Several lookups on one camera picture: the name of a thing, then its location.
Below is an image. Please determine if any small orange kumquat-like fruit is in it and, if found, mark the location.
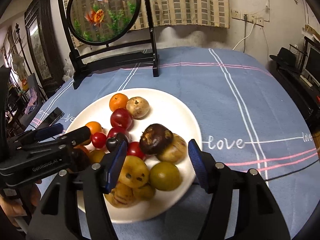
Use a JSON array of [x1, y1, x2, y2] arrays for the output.
[[82, 121, 103, 145]]

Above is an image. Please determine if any small red tomato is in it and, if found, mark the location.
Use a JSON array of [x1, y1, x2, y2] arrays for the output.
[[91, 132, 107, 149]]

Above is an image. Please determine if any yellow-orange fruit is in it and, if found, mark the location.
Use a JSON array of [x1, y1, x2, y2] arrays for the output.
[[89, 150, 106, 164]]

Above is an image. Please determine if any cracked beige fruit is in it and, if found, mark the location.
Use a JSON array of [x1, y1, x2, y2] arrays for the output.
[[104, 182, 137, 208]]

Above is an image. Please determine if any pale tan passion fruit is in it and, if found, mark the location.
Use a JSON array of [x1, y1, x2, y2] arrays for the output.
[[156, 133, 187, 164]]

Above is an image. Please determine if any red cherry tomato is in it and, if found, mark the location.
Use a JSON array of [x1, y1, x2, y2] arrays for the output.
[[127, 141, 146, 160]]

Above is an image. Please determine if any yellow-green citrus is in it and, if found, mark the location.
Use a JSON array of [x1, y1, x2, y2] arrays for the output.
[[149, 161, 182, 191]]

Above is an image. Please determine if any small yellow-green lime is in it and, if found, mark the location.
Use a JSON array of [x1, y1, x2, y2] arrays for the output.
[[132, 183, 156, 201]]

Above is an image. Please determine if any large red plum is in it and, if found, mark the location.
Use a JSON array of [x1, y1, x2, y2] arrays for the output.
[[110, 108, 133, 129]]

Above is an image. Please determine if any small mandarin orange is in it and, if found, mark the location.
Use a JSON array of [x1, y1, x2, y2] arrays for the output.
[[109, 93, 129, 112]]

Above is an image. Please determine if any dark mangosteen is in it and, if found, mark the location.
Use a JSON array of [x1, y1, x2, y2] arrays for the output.
[[139, 124, 173, 155]]

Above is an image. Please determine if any large tan passion fruit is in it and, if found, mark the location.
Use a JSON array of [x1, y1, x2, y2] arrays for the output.
[[126, 96, 150, 119]]

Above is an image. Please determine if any large orange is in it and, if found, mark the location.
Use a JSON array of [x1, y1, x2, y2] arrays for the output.
[[68, 147, 91, 173]]

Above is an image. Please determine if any person's left hand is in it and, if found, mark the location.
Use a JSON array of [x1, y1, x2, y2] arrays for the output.
[[1, 180, 42, 229]]

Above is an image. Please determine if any black smartphone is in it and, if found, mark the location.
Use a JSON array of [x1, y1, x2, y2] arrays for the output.
[[37, 107, 64, 129]]

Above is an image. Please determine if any blue striped tablecloth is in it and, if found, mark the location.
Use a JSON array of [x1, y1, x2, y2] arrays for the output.
[[30, 47, 319, 236]]

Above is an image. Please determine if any white oval plate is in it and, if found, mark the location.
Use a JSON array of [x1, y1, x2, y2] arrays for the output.
[[68, 88, 202, 223]]

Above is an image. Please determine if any standing fan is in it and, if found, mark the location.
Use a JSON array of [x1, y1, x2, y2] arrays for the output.
[[12, 54, 28, 81]]

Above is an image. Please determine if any round goldfish screen stand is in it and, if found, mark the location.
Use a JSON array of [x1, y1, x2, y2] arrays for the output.
[[57, 0, 159, 89]]

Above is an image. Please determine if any dark framed painting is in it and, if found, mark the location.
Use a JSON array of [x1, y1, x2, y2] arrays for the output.
[[24, 0, 65, 97]]

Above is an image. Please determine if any computer monitor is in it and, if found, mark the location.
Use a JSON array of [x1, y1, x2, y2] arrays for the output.
[[302, 44, 320, 87]]

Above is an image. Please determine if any beige checkered curtain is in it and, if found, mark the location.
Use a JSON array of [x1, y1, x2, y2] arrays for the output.
[[62, 0, 230, 48]]

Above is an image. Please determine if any wall power strip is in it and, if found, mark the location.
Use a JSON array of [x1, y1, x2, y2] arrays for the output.
[[231, 9, 265, 27]]

